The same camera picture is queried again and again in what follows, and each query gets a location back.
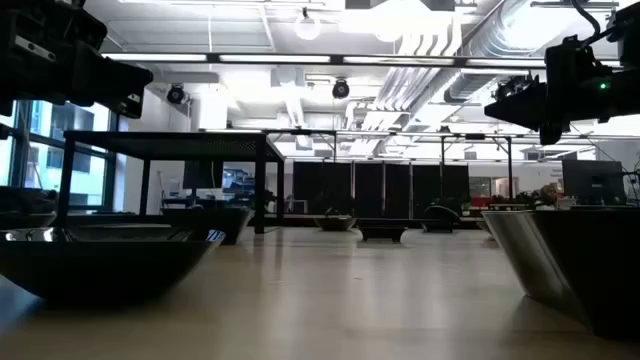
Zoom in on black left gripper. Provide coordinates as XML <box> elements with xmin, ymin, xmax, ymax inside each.
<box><xmin>0</xmin><ymin>0</ymin><xmax>154</xmax><ymax>120</ymax></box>

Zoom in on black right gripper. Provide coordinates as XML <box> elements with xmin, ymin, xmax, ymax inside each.
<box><xmin>483</xmin><ymin>37</ymin><xmax>614</xmax><ymax>147</ymax></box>

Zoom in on black wide shallow mini plate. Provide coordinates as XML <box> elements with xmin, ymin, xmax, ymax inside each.
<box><xmin>0</xmin><ymin>225</ymin><xmax>227</xmax><ymax>306</ymax></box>

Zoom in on black ceiling spotlight cluster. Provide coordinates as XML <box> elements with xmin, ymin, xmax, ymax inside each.
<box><xmin>492</xmin><ymin>73</ymin><xmax>535</xmax><ymax>101</ymax></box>

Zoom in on person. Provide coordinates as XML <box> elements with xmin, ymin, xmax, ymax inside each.
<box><xmin>533</xmin><ymin>183</ymin><xmax>561</xmax><ymax>210</ymax></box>

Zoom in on black perforated metal shelf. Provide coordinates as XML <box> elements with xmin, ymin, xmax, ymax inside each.
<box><xmin>55</xmin><ymin>130</ymin><xmax>286</xmax><ymax>235</ymax></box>

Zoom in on black computer monitor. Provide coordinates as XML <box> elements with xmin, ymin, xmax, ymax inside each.
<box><xmin>182</xmin><ymin>160</ymin><xmax>225</xmax><ymax>190</ymax></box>
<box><xmin>562</xmin><ymin>159</ymin><xmax>626</xmax><ymax>206</ymax></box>

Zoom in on large office window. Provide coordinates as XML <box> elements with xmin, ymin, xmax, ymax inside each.
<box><xmin>0</xmin><ymin>99</ymin><xmax>119</xmax><ymax>211</ymax></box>

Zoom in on overhead light bar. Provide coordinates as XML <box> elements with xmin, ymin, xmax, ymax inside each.
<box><xmin>102</xmin><ymin>52</ymin><xmax>640</xmax><ymax>70</ymax></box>

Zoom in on black room divider panels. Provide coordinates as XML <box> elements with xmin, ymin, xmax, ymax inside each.
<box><xmin>292</xmin><ymin>160</ymin><xmax>471</xmax><ymax>220</ymax></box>

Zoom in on black metal frame stand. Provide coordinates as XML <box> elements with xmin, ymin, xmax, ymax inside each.
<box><xmin>439</xmin><ymin>132</ymin><xmax>514</xmax><ymax>201</ymax></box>

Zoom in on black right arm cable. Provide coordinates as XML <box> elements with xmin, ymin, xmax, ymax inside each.
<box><xmin>569</xmin><ymin>0</ymin><xmax>601</xmax><ymax>46</ymax></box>

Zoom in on black looped cable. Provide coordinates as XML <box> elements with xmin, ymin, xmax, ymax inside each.
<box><xmin>422</xmin><ymin>204</ymin><xmax>462</xmax><ymax>234</ymax></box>

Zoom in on white ring pendant lamp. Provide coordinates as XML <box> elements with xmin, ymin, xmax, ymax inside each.
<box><xmin>293</xmin><ymin>10</ymin><xmax>322</xmax><ymax>42</ymax></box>

